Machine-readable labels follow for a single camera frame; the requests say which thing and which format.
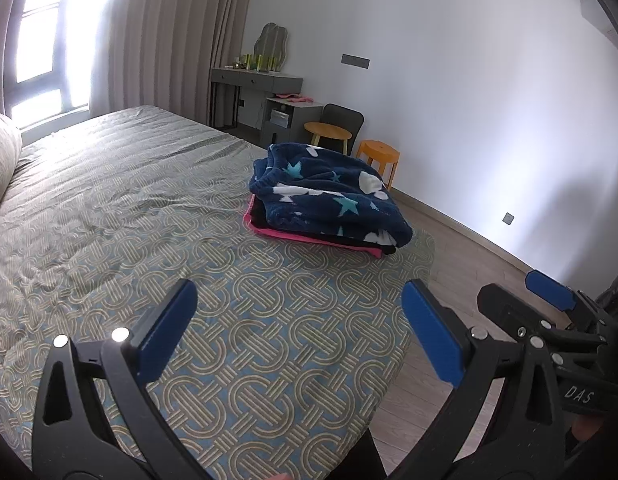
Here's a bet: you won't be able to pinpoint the folded pink garment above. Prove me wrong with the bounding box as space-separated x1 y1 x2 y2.
243 195 385 260

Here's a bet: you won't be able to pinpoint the bed with patterned sheet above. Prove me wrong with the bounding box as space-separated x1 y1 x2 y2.
0 105 436 480

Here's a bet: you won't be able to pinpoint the folded black garment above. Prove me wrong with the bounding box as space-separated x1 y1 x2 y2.
251 200 398 259

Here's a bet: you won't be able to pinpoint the grey vanity desk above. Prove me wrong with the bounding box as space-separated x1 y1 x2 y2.
210 66 304 134

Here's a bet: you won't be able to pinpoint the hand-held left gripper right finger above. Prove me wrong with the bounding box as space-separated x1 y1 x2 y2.
389 280 572 480

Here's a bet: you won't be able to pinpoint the person's dark clothing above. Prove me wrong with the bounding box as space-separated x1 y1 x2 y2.
596 265 618 322

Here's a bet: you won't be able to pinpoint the patterned pillow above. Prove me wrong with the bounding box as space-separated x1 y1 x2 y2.
0 111 24 222

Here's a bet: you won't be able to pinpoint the grey nightstand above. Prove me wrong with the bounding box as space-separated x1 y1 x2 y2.
260 96 325 149

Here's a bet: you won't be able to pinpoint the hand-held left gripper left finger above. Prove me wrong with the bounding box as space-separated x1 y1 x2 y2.
31 279 215 480

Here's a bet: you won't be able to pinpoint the orange stool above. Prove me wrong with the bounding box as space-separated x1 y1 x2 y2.
355 140 401 192

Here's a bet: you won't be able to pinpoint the round wooden side table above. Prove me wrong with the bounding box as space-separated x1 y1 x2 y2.
304 121 352 156

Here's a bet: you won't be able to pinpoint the window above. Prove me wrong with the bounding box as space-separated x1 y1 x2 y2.
0 0 124 128

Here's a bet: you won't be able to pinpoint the blue star fleece pants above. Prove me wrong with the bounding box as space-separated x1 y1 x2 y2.
249 142 414 250

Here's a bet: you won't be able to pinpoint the white air conditioner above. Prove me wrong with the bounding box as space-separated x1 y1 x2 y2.
578 0 618 37

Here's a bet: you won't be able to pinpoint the wavy mirror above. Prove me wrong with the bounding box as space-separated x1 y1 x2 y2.
257 22 291 72

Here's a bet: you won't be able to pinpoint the person's dark trouser leg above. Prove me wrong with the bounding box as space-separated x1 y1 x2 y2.
329 425 391 480

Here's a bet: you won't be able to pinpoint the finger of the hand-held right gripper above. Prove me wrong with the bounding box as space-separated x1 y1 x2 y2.
476 284 570 337
524 270 610 331

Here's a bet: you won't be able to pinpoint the person's right hand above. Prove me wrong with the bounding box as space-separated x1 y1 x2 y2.
564 412 608 466

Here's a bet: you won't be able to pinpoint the black chair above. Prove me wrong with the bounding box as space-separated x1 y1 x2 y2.
319 103 365 157

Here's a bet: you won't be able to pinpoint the beige curtain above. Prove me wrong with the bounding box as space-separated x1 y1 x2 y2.
64 0 256 126

